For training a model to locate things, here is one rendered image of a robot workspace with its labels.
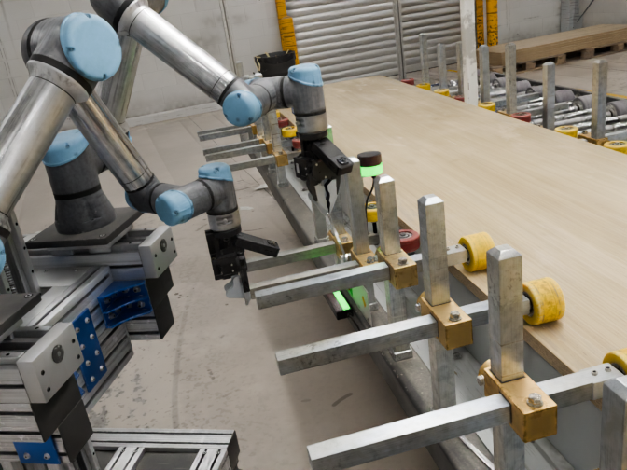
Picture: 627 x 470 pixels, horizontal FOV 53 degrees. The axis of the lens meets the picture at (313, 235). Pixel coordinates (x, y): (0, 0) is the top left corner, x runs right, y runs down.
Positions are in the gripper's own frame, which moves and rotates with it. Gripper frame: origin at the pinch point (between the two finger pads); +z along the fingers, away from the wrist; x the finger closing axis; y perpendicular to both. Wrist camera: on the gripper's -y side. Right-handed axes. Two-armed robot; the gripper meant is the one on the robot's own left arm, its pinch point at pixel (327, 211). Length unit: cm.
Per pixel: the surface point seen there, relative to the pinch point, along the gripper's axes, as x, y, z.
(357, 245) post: -6.7, -1.3, 11.2
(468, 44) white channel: -143, 90, -16
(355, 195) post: -7.7, -1.6, -2.3
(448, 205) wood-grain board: -39.8, -0.2, 10.8
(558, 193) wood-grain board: -64, -18, 11
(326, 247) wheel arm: -10.1, 20.0, 19.2
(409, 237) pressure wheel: -17.2, -9.3, 10.3
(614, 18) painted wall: -859, 479, 66
